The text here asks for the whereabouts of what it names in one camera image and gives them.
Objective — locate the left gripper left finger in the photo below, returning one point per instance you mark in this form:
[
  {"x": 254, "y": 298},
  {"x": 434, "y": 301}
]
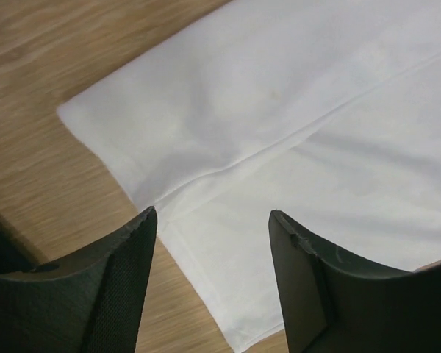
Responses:
[{"x": 90, "y": 300}]

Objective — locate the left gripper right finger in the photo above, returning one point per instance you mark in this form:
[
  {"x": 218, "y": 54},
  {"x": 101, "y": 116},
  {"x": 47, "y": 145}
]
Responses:
[{"x": 333, "y": 300}]

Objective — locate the white t shirt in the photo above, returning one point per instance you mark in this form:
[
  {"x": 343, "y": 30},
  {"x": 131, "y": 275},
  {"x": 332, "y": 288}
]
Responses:
[{"x": 327, "y": 110}]

